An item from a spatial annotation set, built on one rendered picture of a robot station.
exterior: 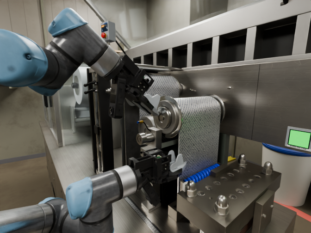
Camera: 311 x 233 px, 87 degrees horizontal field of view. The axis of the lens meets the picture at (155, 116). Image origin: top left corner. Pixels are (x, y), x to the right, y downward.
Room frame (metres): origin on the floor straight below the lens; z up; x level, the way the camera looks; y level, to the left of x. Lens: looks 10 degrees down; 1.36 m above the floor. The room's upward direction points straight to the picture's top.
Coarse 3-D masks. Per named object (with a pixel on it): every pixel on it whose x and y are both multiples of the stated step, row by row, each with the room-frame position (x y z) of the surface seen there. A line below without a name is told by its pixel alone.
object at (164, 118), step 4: (160, 108) 0.55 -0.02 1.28; (164, 108) 0.54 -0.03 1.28; (160, 112) 0.55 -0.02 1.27; (164, 112) 0.53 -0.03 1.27; (168, 112) 0.53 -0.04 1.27; (156, 116) 0.57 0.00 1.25; (160, 116) 0.55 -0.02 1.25; (164, 116) 0.53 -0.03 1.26; (168, 116) 0.52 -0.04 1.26; (156, 120) 0.57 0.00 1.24; (160, 120) 0.56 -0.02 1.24; (164, 120) 0.53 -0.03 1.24; (168, 120) 0.52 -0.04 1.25; (160, 124) 0.55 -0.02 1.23; (164, 124) 0.53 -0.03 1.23; (168, 124) 0.52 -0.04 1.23; (164, 128) 0.54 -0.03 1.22
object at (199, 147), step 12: (192, 132) 0.55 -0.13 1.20; (204, 132) 0.59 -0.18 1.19; (216, 132) 0.64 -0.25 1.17; (180, 144) 0.52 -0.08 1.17; (192, 144) 0.55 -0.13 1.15; (204, 144) 0.60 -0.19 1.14; (216, 144) 0.65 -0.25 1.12; (192, 156) 0.55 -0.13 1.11; (204, 156) 0.60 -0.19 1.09; (216, 156) 0.65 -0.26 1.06; (192, 168) 0.56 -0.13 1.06; (204, 168) 0.60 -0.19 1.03; (180, 180) 0.52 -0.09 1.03
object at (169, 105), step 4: (164, 100) 0.56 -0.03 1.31; (160, 104) 0.57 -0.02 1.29; (164, 104) 0.55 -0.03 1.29; (168, 104) 0.54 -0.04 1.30; (172, 104) 0.53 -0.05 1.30; (168, 108) 0.54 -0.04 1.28; (172, 108) 0.52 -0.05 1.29; (172, 112) 0.52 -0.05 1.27; (176, 112) 0.52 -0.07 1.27; (172, 116) 0.52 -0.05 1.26; (176, 116) 0.51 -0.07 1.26; (172, 120) 0.52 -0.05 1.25; (176, 120) 0.51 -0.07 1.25; (156, 124) 0.59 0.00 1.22; (172, 124) 0.52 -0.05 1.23; (176, 124) 0.51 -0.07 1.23; (160, 128) 0.57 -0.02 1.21; (168, 128) 0.53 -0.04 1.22; (172, 128) 0.52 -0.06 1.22; (164, 132) 0.55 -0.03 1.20; (168, 132) 0.53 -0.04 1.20
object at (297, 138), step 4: (292, 132) 0.53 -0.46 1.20; (296, 132) 0.52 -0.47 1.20; (300, 132) 0.52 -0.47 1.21; (304, 132) 0.51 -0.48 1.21; (292, 136) 0.53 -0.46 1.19; (296, 136) 0.52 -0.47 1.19; (300, 136) 0.52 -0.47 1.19; (304, 136) 0.51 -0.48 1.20; (308, 136) 0.50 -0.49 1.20; (292, 140) 0.53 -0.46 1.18; (296, 140) 0.52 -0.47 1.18; (300, 140) 0.51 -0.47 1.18; (304, 140) 0.51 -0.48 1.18; (308, 140) 0.50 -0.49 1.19; (292, 144) 0.53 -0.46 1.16; (296, 144) 0.52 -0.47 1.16; (300, 144) 0.51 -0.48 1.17; (304, 144) 0.51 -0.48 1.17; (308, 144) 0.50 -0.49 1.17
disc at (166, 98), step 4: (164, 96) 0.57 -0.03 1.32; (168, 96) 0.55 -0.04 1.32; (160, 100) 0.58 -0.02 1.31; (168, 100) 0.55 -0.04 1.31; (172, 100) 0.53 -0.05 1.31; (176, 104) 0.52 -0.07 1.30; (176, 108) 0.52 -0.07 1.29; (180, 112) 0.51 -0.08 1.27; (180, 116) 0.50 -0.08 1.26; (180, 120) 0.50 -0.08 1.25; (180, 124) 0.50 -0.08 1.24; (176, 128) 0.52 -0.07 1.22; (180, 128) 0.51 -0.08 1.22; (172, 132) 0.53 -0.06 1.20; (176, 132) 0.52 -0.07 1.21; (164, 136) 0.56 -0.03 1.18; (168, 136) 0.55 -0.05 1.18; (172, 136) 0.53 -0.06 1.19
